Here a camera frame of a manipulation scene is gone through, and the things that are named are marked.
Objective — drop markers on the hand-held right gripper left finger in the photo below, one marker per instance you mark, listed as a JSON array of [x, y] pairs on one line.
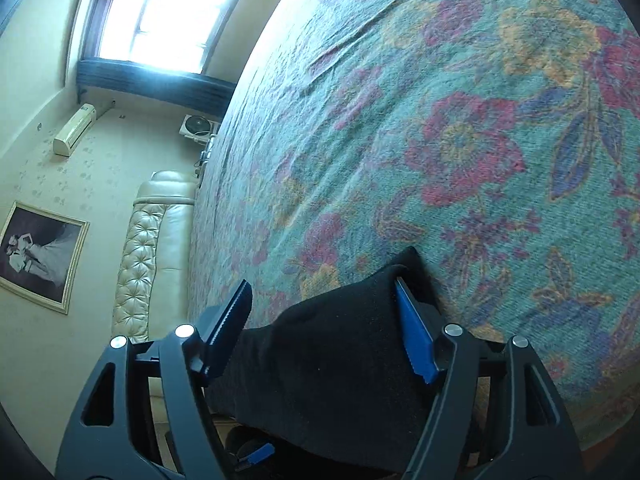
[[231, 321]]

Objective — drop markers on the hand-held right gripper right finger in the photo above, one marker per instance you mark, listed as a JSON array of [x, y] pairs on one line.
[[413, 336]]

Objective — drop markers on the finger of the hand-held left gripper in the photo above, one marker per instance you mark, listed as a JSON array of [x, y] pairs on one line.
[[257, 454]]

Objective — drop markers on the black pants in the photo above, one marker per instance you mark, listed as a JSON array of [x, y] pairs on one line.
[[325, 360]]

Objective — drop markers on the cream tufted headboard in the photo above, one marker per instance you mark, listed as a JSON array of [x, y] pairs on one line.
[[150, 255]]

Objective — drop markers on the white round fan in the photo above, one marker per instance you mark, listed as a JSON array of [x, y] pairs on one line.
[[199, 126]]

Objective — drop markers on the framed photograph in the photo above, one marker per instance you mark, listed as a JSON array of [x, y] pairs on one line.
[[37, 255]]

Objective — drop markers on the floral bed blanket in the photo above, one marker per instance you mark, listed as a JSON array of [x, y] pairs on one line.
[[425, 125]]

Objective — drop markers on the white air conditioner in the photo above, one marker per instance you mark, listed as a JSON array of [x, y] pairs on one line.
[[74, 130]]

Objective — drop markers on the dark blue curtain valance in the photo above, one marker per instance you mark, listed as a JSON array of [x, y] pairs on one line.
[[150, 80]]

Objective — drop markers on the window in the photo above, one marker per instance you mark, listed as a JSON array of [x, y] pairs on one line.
[[165, 10]]

